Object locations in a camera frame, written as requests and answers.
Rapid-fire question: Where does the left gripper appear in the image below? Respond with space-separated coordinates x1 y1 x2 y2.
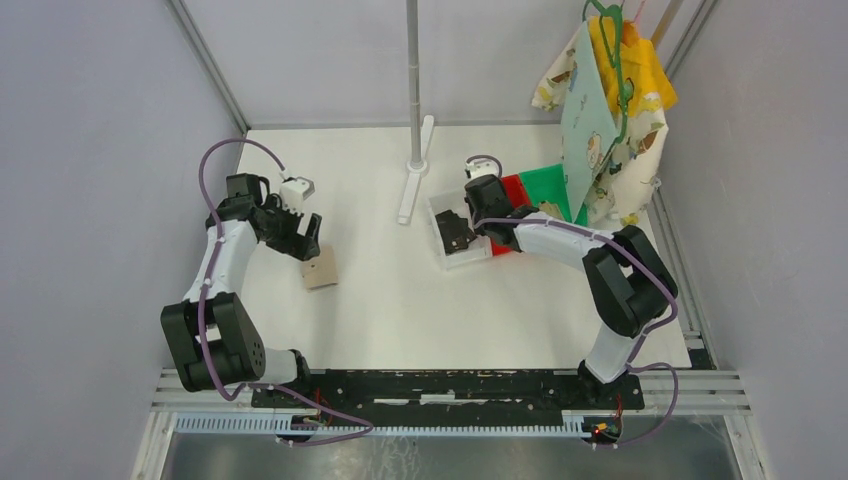
260 196 321 262

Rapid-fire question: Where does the beige card holder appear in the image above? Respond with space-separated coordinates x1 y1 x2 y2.
300 244 339 291

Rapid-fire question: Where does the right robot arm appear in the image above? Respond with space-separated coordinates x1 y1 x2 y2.
430 174 678 408

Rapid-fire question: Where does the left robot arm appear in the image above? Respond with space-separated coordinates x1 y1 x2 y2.
160 174 322 392

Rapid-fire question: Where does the white stand base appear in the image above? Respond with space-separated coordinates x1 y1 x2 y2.
397 115 435 225

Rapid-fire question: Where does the red plastic bin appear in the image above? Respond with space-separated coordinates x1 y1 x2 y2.
490 174 532 257

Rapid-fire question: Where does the brown item in green bin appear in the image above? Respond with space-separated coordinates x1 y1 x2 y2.
537 201 564 220

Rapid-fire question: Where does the green plastic bin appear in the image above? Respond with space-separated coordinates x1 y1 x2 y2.
518 163 589 227

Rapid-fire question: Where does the mint cartoon cloth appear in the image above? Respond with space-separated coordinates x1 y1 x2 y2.
561 21 620 218

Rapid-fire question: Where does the cream patterned cloth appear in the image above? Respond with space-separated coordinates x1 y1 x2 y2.
531 32 669 225

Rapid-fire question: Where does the green clothes hanger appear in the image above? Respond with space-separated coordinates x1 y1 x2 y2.
581 0 633 147

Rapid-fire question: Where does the grey stand pole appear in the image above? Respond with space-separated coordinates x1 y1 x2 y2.
405 0 424 171

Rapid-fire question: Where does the yellow cloth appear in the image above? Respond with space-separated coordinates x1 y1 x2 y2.
588 17 677 117

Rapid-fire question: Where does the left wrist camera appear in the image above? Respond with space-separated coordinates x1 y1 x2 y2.
279 177 315 214

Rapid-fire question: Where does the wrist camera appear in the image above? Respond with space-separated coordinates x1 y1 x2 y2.
279 177 315 214
465 158 500 180

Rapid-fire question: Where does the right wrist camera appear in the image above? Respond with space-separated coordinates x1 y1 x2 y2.
465 158 500 180

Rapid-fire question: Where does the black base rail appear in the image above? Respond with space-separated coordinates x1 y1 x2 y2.
293 369 645 427

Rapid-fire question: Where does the white cable duct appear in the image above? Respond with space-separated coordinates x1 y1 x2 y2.
173 413 591 439

